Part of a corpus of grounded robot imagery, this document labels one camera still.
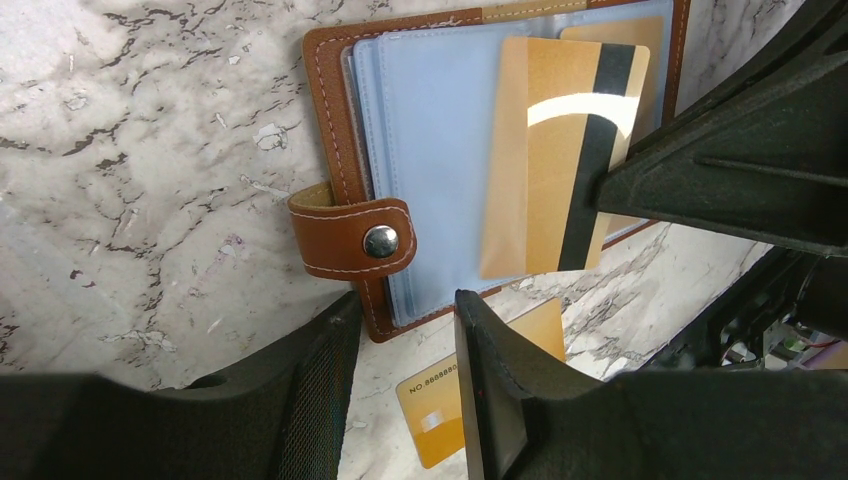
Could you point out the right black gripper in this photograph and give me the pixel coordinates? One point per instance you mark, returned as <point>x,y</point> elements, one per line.
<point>770,165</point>

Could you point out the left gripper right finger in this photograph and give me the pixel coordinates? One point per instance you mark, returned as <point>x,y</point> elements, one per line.
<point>527,415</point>

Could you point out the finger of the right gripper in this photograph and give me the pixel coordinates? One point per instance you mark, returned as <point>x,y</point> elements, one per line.
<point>808,23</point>

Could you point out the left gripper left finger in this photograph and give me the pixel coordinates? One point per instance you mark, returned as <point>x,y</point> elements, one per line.
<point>279,413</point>

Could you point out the gold credit card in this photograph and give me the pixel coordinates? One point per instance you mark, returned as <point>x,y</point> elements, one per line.
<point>538,127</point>
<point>625,102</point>

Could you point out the brown leather card holder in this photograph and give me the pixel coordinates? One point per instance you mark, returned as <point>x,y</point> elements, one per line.
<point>405,109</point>

